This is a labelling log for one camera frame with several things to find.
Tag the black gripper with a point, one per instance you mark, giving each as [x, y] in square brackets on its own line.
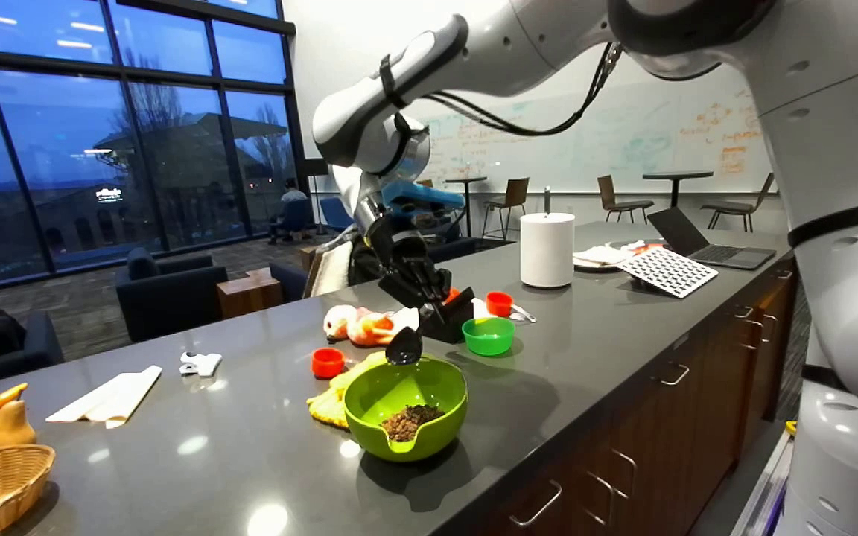
[401, 253]

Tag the black spoon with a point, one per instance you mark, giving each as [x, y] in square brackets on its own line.
[404, 346]

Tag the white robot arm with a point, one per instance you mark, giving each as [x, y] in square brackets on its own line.
[827, 149]

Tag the small bright green bowl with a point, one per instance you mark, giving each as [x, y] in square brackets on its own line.
[489, 341]

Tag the lime green mixing bowl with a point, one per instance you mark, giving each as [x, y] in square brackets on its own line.
[438, 390]

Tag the red tomato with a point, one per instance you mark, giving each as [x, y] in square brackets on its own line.
[450, 297]

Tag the dark couch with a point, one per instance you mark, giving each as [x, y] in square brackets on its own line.
[447, 243]

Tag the white paper napkin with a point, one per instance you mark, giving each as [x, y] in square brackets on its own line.
[478, 307]

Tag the black backpack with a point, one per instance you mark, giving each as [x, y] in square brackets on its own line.
[362, 259]

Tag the white orange plush toy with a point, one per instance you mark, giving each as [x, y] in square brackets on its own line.
[364, 326]

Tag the red measuring cup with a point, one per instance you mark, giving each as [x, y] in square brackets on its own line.
[498, 301]

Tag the tall round table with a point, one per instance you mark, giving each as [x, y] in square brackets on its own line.
[677, 177]
[465, 180]

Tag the small red cup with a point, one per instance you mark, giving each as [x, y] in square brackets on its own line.
[328, 364]

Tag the white cylinder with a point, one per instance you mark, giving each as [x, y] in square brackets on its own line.
[545, 253]

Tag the wooden chair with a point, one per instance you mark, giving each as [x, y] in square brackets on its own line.
[623, 207]
[513, 194]
[736, 210]

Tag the brown food pieces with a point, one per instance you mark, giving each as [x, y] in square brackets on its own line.
[411, 422]

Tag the dark blue armchair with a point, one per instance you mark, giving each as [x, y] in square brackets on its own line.
[291, 280]

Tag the yellow cloth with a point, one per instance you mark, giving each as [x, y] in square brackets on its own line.
[328, 405]

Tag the wooden side table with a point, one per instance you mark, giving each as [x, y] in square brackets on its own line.
[248, 292]

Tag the crumpled white wrapper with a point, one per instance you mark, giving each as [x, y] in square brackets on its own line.
[198, 364]

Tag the white keyboard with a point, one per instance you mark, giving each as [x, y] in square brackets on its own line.
[669, 271]

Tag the brown counter cabinet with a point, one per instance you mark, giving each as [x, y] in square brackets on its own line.
[669, 419]

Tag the grey laptop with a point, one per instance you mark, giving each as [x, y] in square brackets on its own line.
[723, 253]

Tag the tan bread piece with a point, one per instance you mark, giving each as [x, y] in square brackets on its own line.
[9, 426]

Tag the large glass window wall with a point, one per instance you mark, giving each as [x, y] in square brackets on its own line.
[73, 149]

